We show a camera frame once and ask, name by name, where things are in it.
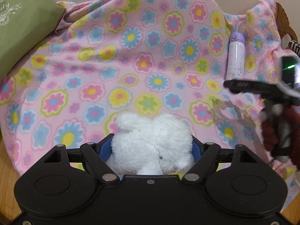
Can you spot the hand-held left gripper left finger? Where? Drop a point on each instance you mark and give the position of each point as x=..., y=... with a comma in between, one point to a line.
x=106, y=147

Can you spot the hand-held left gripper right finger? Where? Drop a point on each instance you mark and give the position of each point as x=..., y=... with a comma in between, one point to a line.
x=197, y=150

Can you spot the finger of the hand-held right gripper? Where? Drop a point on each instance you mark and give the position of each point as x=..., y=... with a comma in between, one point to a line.
x=246, y=85

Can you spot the white plush toy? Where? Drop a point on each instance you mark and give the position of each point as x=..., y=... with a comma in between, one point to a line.
x=152, y=140

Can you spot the person's right hand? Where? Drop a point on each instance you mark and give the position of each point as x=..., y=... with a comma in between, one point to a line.
x=270, y=136

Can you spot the purple and white bottle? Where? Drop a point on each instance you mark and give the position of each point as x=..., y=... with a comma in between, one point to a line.
x=235, y=56

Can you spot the black and white striped cloth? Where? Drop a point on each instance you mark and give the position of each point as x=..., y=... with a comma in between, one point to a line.
x=295, y=48

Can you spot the pink floral fleece blanket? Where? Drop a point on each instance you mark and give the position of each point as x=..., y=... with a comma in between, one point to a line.
x=93, y=75

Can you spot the green printed pillow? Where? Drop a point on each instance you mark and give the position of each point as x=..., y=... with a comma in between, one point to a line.
x=23, y=28

